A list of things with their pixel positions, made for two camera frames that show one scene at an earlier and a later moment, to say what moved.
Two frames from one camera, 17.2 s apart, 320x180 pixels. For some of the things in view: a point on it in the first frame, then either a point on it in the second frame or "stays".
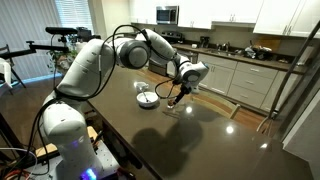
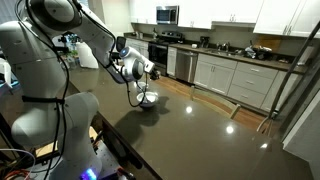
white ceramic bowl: [147, 99] stays
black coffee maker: [204, 41] stays
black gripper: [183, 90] to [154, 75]
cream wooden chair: [216, 103] stays
